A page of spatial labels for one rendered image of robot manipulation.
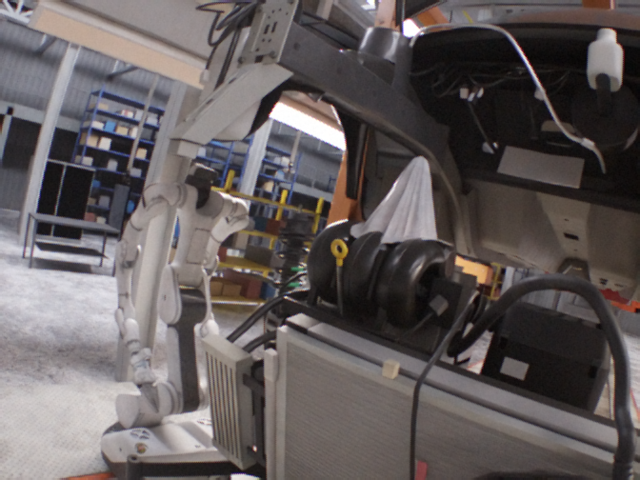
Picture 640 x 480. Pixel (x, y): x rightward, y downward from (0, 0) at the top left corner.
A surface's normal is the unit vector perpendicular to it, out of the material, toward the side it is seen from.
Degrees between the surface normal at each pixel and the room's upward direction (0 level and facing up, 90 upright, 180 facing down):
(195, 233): 96
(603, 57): 90
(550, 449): 106
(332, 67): 90
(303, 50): 90
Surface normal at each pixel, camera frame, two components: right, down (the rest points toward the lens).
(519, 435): -0.67, 0.16
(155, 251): 0.74, 0.22
